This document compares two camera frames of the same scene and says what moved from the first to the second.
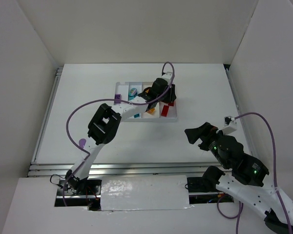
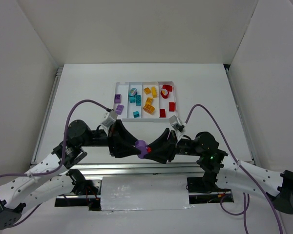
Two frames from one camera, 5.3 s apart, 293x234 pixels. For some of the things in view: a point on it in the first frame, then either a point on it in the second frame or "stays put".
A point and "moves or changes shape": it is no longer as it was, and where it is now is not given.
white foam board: (141, 192) stays put
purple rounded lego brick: (82, 142) moves or changes shape
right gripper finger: (194, 134) to (163, 141)
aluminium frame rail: (126, 169) stays put
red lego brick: (165, 110) moves or changes shape
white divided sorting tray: (161, 111) stays put
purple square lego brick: (117, 98) stays put
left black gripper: (171, 92) to (113, 140)
